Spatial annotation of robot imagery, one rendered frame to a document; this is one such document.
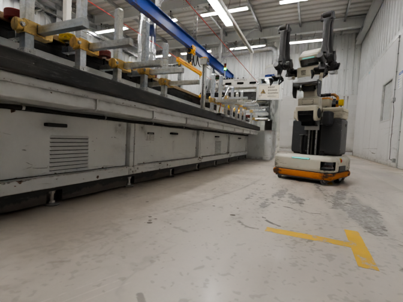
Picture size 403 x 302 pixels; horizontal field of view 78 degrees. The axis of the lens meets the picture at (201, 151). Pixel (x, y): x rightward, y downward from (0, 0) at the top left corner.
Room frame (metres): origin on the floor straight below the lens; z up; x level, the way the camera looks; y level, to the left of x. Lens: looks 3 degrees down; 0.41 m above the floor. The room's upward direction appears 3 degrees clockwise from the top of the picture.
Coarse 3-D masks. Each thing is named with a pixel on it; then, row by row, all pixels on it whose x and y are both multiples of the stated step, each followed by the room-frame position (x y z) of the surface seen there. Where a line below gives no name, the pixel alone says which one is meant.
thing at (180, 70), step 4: (164, 68) 1.65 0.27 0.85; (168, 68) 1.64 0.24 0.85; (172, 68) 1.63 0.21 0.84; (176, 68) 1.62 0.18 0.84; (180, 68) 1.61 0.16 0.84; (132, 72) 1.75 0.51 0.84; (136, 72) 1.74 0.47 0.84; (152, 72) 1.69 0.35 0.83; (156, 72) 1.68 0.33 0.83; (160, 72) 1.66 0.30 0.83; (164, 72) 1.65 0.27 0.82; (168, 72) 1.64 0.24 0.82; (172, 72) 1.63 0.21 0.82; (176, 72) 1.62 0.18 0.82; (180, 72) 1.61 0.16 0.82; (132, 76) 1.79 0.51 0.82
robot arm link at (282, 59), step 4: (288, 24) 2.62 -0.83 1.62; (288, 28) 2.63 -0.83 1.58; (280, 32) 2.66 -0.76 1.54; (284, 32) 2.63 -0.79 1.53; (280, 36) 2.66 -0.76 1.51; (284, 36) 2.64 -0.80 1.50; (280, 40) 2.66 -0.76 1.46; (284, 40) 2.64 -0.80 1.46; (280, 44) 2.66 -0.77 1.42; (284, 44) 2.65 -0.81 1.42; (280, 48) 2.66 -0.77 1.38; (284, 48) 2.65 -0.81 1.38; (280, 52) 2.65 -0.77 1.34; (284, 52) 2.65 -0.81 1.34; (280, 56) 2.65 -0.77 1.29; (284, 56) 2.65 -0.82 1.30; (280, 60) 2.65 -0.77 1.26; (284, 60) 2.64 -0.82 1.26
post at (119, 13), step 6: (120, 12) 1.44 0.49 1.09; (120, 18) 1.44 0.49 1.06; (120, 24) 1.44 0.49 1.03; (114, 30) 1.45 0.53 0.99; (120, 30) 1.44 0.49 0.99; (114, 36) 1.45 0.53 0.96; (120, 36) 1.44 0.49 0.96; (120, 48) 1.45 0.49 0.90; (114, 54) 1.44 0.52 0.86; (120, 54) 1.45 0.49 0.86; (114, 72) 1.44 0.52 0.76; (120, 72) 1.45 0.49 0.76; (120, 78) 1.45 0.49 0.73
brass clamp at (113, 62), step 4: (112, 60) 1.41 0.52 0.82; (116, 60) 1.42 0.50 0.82; (120, 60) 1.44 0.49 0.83; (112, 64) 1.41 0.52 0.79; (116, 64) 1.42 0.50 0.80; (120, 64) 1.44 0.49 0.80; (120, 68) 1.44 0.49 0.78; (124, 68) 1.47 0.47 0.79; (124, 72) 1.52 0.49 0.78; (128, 72) 1.52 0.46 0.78
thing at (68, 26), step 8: (48, 24) 0.99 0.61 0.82; (56, 24) 0.97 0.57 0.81; (64, 24) 0.95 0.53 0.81; (72, 24) 0.93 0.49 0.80; (80, 24) 0.92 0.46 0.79; (88, 24) 0.94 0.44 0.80; (8, 32) 1.08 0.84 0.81; (16, 32) 1.06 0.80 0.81; (40, 32) 1.00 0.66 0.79; (48, 32) 0.99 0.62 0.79; (56, 32) 0.99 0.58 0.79; (64, 32) 0.99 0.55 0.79; (16, 40) 1.09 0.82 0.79
